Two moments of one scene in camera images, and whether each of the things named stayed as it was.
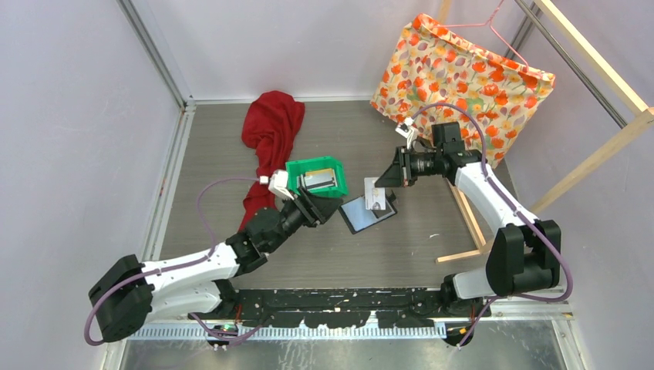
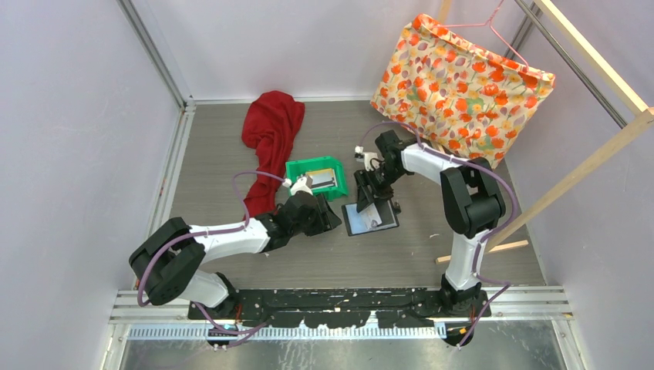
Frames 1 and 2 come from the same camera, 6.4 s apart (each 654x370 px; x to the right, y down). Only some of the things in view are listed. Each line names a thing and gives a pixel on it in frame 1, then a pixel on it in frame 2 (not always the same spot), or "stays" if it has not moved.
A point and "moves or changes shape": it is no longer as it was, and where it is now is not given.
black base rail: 341,307 stays
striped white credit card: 320,179 stays
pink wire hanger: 490,21 stays
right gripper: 399,174 -> 365,197
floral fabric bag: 437,75 stays
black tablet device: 357,217 moves or changes shape
